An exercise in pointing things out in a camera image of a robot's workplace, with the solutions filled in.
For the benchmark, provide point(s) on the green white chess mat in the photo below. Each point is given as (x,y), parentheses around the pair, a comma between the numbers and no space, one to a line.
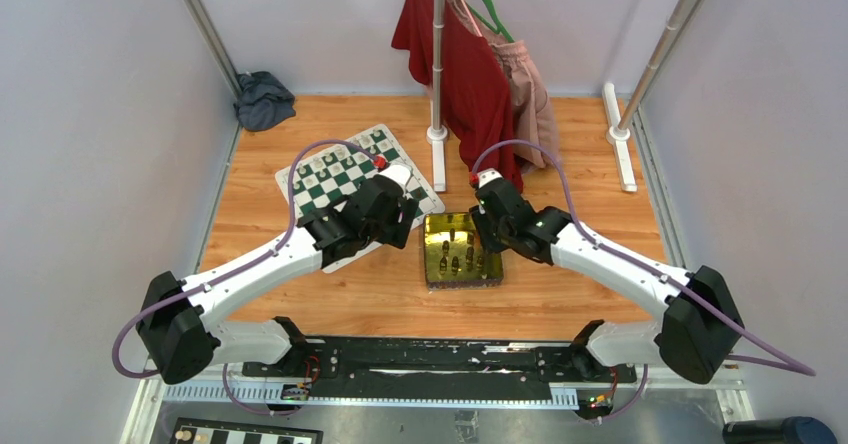
(337,171)

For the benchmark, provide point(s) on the yellow metal tin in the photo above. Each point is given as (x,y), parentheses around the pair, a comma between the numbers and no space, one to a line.
(446,237)

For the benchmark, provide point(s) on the white clothes rack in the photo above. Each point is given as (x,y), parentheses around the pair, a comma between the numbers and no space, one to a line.
(618,133)

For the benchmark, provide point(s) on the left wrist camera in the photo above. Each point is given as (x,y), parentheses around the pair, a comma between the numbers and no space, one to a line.
(398,173)

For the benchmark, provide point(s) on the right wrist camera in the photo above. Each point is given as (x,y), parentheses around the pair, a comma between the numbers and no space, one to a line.
(486,177)

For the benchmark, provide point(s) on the red t-shirt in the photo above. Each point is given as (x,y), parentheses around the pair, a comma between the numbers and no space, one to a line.
(475,95)

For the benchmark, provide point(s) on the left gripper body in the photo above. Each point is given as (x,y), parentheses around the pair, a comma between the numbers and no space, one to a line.
(393,232)

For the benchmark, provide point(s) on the green clothes hanger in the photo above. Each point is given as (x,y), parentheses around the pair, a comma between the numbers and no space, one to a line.
(493,23)

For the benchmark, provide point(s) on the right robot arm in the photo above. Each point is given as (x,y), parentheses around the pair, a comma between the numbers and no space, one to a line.
(693,323)

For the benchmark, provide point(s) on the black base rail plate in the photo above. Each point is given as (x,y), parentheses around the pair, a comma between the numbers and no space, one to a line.
(437,369)

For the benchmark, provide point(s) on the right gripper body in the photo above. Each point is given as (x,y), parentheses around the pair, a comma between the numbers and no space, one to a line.
(494,237)

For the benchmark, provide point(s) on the dark blue crumpled cloth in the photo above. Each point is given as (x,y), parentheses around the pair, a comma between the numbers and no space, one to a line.
(264,101)

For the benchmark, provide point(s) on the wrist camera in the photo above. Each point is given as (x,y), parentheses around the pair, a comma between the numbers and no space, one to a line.
(486,177)
(398,173)

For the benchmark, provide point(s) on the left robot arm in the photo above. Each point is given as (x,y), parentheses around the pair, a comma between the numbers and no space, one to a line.
(184,323)

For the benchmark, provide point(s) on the dark blue bottle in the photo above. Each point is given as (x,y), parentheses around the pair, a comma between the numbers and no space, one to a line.
(790,430)

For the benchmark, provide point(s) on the pink shorts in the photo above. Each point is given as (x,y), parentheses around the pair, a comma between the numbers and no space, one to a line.
(533,114)

